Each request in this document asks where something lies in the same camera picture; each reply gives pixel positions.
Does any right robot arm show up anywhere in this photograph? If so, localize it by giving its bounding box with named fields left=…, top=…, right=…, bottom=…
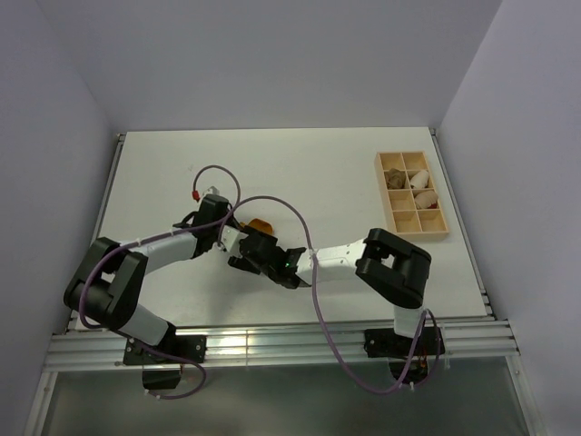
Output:
left=220, top=226, right=431, bottom=354

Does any aluminium frame rail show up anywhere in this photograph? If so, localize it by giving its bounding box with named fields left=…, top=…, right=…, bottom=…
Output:
left=43, top=319, right=520, bottom=372

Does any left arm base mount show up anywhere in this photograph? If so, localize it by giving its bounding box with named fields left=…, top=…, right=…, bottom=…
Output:
left=122, top=335, right=207, bottom=399

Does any upper rolled cream sock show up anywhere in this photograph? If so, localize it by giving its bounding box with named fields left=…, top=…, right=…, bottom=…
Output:
left=408, top=170, right=429, bottom=190

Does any rolled cream sock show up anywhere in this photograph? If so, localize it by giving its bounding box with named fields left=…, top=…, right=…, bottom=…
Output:
left=414, top=190, right=438, bottom=210
left=408, top=170, right=429, bottom=190

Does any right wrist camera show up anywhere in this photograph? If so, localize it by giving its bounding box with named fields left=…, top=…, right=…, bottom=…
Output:
left=219, top=226, right=248, bottom=257

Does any mustard striped sock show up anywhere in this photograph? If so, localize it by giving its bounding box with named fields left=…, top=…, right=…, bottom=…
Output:
left=240, top=218, right=274, bottom=236

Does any wooden compartment box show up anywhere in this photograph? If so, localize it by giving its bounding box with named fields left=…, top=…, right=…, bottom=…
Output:
left=374, top=151, right=449, bottom=242

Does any brown sock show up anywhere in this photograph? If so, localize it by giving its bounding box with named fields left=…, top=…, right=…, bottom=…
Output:
left=385, top=168, right=407, bottom=190

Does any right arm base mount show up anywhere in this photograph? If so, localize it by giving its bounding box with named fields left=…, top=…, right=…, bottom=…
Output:
left=364, top=327, right=446, bottom=385

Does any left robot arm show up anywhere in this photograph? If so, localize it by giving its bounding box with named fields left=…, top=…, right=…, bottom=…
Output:
left=64, top=193, right=231, bottom=362

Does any lower rolled cream sock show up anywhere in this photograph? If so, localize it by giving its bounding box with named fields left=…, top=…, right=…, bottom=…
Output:
left=414, top=190, right=438, bottom=210

